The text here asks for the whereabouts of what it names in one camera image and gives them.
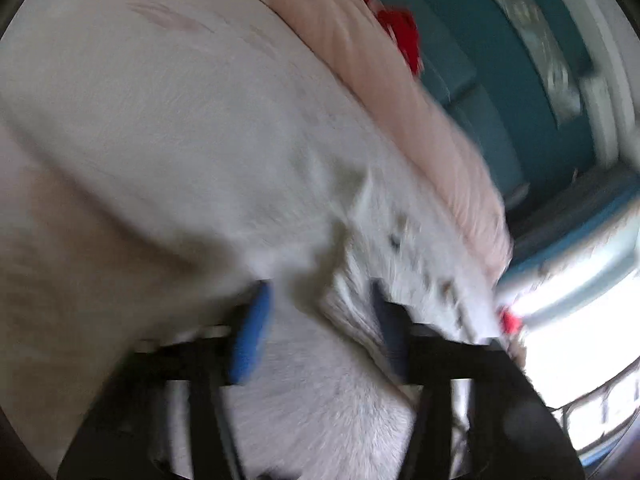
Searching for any red plush toy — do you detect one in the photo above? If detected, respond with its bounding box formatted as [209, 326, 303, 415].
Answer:
[363, 0, 424, 77]

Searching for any floral wall picture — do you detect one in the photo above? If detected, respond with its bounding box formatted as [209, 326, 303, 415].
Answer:
[495, 0, 582, 126]

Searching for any floral pink bedspread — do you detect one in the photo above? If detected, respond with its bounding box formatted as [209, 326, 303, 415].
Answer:
[0, 0, 501, 461]

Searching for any teal upholstered headboard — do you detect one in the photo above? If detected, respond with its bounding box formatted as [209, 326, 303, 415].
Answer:
[381, 0, 596, 209]

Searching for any pink fluffy pillow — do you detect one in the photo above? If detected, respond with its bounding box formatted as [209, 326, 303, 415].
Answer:
[260, 0, 512, 283]

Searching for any small red item at window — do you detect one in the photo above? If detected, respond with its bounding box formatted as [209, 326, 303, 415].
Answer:
[500, 308, 523, 337]

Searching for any cream knitted sweater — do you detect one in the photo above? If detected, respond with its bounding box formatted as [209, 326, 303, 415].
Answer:
[228, 172, 500, 479]

